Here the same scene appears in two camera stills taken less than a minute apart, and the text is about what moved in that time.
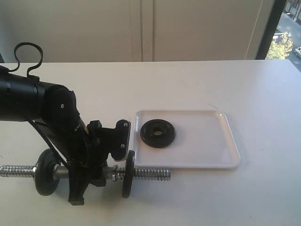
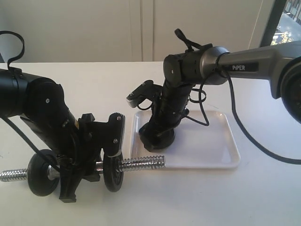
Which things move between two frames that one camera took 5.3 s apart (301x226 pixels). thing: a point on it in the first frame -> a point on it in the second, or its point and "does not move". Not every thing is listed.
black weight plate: (147, 136) does not move
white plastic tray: (203, 140) does not move
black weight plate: (128, 174) -> (113, 176)
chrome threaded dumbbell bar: (115, 173) -> (54, 172)
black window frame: (276, 13) does not move
